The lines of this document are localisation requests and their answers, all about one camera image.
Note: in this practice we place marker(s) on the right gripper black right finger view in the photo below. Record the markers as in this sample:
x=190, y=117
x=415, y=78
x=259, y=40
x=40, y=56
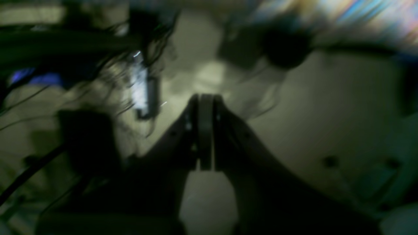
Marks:
x=270, y=199

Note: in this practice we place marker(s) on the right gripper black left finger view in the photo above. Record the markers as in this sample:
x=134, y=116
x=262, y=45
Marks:
x=144, y=200

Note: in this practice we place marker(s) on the patterned tablecloth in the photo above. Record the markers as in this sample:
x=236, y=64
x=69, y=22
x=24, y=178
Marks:
x=392, y=23

